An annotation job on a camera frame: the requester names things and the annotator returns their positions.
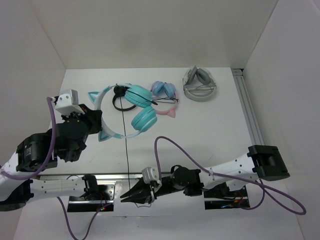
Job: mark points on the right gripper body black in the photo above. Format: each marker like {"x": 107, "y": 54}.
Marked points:
{"x": 167, "y": 188}

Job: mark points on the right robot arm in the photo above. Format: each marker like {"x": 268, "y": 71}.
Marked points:
{"x": 262, "y": 162}

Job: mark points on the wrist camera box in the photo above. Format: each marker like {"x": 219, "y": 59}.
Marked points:
{"x": 150, "y": 176}
{"x": 66, "y": 102}

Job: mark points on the grey over-ear headphones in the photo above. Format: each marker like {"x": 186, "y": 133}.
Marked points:
{"x": 198, "y": 84}

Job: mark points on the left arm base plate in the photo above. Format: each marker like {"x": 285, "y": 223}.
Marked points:
{"x": 104, "y": 200}

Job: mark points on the aluminium rail at right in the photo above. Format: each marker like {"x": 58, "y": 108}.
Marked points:
{"x": 247, "y": 107}

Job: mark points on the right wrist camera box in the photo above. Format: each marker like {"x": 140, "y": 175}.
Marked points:
{"x": 150, "y": 176}

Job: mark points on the aluminium rail at front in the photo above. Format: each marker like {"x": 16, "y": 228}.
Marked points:
{"x": 117, "y": 177}

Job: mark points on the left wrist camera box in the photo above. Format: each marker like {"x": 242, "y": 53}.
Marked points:
{"x": 66, "y": 102}

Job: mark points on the aluminium rail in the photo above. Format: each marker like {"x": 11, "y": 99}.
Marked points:
{"x": 117, "y": 177}
{"x": 247, "y": 107}

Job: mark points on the pink blue cat-ear headphones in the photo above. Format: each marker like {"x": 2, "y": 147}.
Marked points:
{"x": 166, "y": 92}

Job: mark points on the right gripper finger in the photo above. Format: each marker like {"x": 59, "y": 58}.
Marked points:
{"x": 139, "y": 190}
{"x": 139, "y": 198}

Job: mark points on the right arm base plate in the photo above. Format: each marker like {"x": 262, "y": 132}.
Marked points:
{"x": 216, "y": 200}

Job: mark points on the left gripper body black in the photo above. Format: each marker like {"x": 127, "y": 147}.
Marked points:
{"x": 75, "y": 156}

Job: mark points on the small black headphones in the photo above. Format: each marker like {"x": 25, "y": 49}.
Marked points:
{"x": 119, "y": 93}

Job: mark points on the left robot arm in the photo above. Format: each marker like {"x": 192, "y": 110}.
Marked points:
{"x": 41, "y": 151}

